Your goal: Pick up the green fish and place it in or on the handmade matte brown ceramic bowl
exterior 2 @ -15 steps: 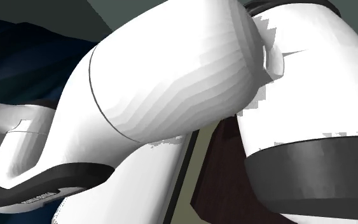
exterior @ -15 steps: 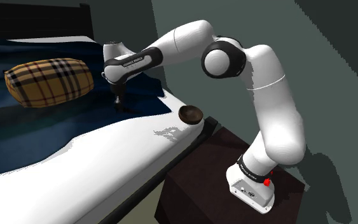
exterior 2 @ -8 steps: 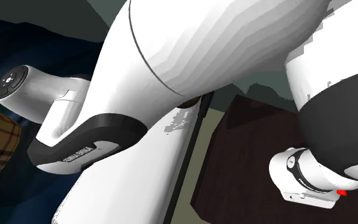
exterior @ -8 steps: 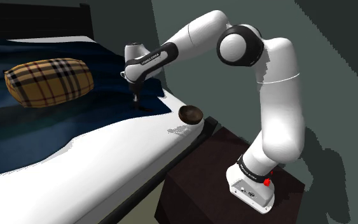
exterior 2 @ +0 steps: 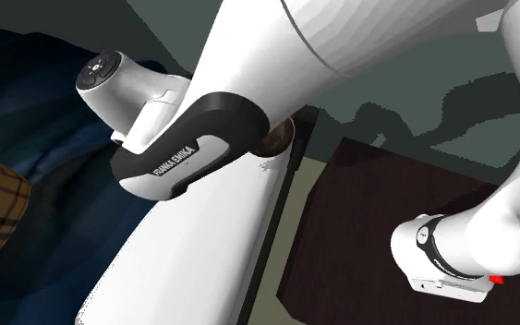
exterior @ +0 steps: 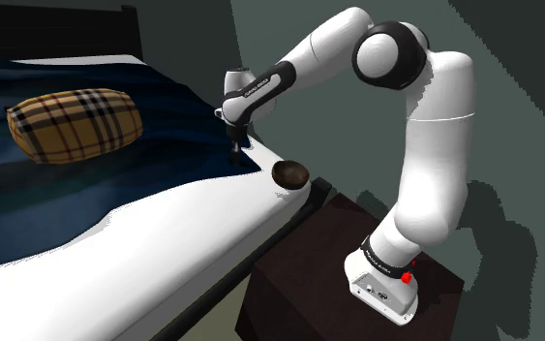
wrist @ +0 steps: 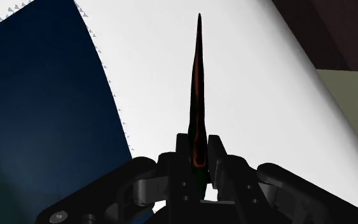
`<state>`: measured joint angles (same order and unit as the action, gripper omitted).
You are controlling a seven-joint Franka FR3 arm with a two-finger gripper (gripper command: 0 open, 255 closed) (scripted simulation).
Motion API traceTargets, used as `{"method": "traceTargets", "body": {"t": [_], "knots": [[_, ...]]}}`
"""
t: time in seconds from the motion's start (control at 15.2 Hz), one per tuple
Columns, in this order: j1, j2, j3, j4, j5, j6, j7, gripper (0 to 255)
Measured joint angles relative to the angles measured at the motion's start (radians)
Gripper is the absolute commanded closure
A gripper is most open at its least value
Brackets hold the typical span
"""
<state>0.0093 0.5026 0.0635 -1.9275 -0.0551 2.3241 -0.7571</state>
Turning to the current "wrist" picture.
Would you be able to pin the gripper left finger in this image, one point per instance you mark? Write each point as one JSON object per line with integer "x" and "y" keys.
{"x": 119, "y": 192}

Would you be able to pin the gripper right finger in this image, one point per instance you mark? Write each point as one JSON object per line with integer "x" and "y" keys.
{"x": 240, "y": 183}

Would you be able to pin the thin black red-edged pointed object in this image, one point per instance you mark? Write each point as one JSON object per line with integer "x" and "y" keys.
{"x": 198, "y": 93}

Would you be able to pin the white bed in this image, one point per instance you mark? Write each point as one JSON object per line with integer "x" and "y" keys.
{"x": 253, "y": 93}

